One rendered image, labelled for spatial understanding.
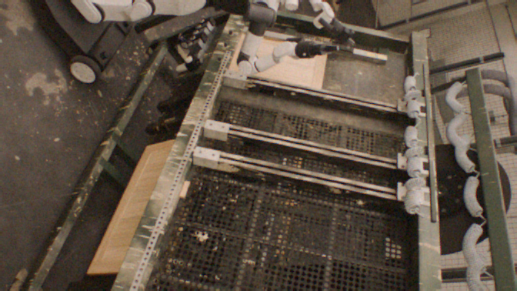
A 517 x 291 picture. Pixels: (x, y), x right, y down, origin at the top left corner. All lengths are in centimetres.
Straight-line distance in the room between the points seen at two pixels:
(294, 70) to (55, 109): 145
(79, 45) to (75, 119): 46
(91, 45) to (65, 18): 22
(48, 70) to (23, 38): 23
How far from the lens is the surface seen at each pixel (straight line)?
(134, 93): 313
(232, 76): 260
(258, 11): 229
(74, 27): 295
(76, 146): 293
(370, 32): 319
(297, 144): 232
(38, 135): 279
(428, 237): 215
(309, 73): 278
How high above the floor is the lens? 227
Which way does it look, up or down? 29 degrees down
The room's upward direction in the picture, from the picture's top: 78 degrees clockwise
